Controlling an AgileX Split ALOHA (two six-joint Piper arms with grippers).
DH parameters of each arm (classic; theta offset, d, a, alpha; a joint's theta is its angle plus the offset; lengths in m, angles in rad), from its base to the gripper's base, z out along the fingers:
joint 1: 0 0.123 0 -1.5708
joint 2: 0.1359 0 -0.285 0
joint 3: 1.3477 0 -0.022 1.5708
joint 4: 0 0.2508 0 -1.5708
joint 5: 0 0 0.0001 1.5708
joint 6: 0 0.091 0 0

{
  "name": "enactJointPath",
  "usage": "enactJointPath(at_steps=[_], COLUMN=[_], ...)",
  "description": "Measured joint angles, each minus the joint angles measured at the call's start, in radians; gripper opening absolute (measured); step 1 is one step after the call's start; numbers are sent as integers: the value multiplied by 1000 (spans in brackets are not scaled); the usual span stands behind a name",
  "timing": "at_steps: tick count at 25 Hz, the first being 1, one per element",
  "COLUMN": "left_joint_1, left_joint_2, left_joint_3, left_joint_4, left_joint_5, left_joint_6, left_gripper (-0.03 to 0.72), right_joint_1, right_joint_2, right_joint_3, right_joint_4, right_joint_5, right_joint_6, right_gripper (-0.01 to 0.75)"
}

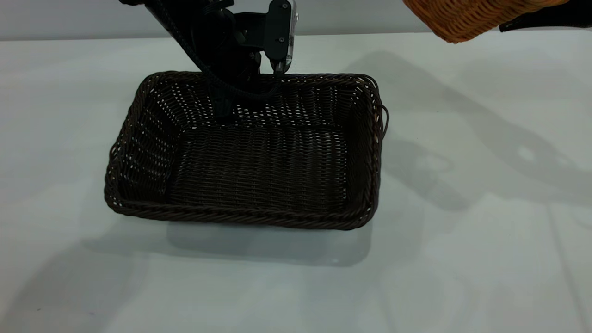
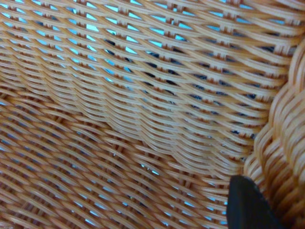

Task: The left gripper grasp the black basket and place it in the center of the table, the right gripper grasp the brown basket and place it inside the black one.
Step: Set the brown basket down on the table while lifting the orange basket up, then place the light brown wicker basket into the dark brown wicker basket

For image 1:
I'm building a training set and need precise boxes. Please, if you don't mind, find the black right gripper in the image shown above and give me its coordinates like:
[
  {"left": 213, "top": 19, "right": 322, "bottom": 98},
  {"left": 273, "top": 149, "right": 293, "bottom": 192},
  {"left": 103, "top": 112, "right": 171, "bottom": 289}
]
[{"left": 499, "top": 2, "right": 592, "bottom": 33}]

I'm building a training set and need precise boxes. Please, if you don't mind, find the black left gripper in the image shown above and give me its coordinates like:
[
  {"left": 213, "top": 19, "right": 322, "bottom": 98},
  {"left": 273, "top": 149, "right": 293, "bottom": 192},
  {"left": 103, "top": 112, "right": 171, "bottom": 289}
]
[{"left": 197, "top": 10, "right": 268, "bottom": 123}]

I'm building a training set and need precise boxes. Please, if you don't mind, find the black woven wicker basket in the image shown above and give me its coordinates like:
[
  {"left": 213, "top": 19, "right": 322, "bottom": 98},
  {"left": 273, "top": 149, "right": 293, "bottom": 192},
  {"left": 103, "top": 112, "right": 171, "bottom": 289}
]
[{"left": 104, "top": 71, "right": 390, "bottom": 231}]

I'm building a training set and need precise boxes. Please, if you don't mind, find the orange woven wicker basket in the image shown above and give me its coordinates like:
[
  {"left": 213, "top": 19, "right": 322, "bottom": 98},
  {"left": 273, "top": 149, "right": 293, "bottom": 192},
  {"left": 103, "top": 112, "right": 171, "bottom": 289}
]
[{"left": 402, "top": 0, "right": 569, "bottom": 44}]

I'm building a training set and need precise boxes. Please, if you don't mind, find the black braided cable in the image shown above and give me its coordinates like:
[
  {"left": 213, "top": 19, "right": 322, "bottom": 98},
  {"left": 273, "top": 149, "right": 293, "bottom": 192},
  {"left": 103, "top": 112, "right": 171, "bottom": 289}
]
[{"left": 155, "top": 0, "right": 282, "bottom": 100}]

